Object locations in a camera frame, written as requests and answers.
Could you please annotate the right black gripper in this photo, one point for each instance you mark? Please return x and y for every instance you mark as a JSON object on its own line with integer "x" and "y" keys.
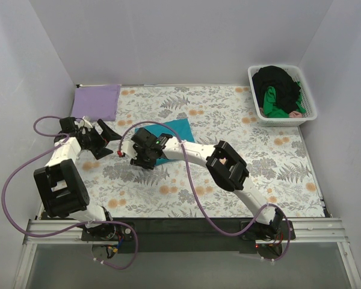
{"x": 141, "y": 150}

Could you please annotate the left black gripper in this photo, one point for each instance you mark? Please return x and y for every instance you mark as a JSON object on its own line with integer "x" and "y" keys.
{"x": 97, "y": 140}

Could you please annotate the teal t shirt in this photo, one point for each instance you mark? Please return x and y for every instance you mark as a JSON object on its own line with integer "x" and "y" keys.
{"x": 180, "y": 126}

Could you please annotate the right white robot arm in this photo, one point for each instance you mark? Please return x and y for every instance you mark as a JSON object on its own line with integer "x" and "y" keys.
{"x": 227, "y": 168}

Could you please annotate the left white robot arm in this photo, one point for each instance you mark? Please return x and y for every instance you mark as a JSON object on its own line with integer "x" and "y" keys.
{"x": 61, "y": 188}

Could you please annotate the floral table cloth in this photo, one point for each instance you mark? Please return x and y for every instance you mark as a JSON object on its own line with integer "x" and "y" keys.
{"x": 276, "y": 158}

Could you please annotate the folded purple t shirt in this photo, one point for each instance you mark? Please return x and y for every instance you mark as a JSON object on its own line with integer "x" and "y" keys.
{"x": 96, "y": 102}

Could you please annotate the pink garment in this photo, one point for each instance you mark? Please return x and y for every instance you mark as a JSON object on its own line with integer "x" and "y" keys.
{"x": 295, "y": 114}

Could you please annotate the black t shirt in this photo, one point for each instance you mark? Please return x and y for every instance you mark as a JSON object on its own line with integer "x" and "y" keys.
{"x": 269, "y": 74}

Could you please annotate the white laundry basket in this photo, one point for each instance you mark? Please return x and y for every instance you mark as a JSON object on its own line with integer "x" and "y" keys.
{"x": 307, "y": 99}

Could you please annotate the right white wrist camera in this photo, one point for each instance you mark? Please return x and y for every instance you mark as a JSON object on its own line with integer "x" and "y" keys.
{"x": 127, "y": 149}

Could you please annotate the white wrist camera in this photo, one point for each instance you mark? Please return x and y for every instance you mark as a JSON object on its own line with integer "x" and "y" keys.
{"x": 84, "y": 122}
{"x": 127, "y": 149}

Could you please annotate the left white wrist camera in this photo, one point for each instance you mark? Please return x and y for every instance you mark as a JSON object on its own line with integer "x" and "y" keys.
{"x": 84, "y": 122}

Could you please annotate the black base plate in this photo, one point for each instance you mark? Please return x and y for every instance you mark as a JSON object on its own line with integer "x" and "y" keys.
{"x": 187, "y": 235}

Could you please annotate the aluminium frame rail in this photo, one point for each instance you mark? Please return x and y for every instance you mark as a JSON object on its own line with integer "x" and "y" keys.
{"x": 298, "y": 230}

